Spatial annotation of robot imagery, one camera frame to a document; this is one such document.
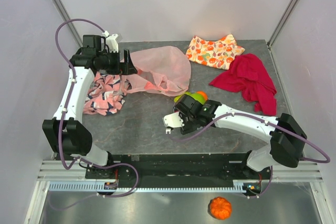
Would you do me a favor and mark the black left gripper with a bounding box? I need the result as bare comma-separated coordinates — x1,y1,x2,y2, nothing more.
97,49,137,76

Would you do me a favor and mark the green fake apple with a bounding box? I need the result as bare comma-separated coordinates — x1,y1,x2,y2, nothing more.
174,91,207,104

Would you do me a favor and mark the orange fake orange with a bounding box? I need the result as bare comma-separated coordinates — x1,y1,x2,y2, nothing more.
196,91,208,100

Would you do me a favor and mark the pink translucent plastic bag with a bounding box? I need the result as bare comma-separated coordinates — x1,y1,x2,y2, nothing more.
122,46,191,97

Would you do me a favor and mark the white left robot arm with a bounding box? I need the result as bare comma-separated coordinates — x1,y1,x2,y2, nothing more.
42,31,137,178

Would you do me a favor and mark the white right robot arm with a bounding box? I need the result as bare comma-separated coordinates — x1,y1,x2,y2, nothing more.
164,92,307,179

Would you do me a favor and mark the orange fake pumpkin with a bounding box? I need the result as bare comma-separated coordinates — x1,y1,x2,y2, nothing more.
209,197,232,220

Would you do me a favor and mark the pink navy patterned cloth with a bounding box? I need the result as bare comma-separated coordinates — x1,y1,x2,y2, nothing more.
83,72,130,116

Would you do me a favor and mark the yellow floral cloth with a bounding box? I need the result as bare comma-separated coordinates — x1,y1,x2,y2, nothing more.
186,34,245,70

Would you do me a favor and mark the red cloth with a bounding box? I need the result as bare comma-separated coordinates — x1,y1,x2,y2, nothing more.
209,54,277,116

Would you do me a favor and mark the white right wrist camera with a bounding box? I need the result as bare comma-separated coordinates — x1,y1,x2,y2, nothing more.
163,112,184,134

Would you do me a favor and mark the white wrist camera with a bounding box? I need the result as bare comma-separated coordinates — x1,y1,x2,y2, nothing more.
163,112,184,134
102,30,122,52

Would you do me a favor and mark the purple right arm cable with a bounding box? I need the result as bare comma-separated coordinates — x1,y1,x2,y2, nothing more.
167,113,331,199

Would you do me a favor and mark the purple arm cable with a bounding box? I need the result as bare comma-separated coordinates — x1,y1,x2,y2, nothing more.
167,113,331,199
47,18,140,210

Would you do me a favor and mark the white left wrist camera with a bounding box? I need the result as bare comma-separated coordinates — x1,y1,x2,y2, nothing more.
102,30,122,52

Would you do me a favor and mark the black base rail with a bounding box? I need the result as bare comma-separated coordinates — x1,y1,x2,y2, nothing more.
86,153,271,187

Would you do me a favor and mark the white slotted cable duct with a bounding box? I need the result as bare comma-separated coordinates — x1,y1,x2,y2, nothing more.
49,181,260,193

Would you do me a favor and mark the left aluminium frame post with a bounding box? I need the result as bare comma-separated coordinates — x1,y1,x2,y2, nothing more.
52,0,82,47

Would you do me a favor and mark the aluminium frame post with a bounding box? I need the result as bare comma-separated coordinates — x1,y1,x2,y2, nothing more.
267,0,300,49
52,0,82,47

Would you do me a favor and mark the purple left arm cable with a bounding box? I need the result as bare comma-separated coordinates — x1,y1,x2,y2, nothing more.
47,18,140,210

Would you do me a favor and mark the right aluminium frame post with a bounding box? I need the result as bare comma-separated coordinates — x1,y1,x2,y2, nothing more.
267,0,300,49

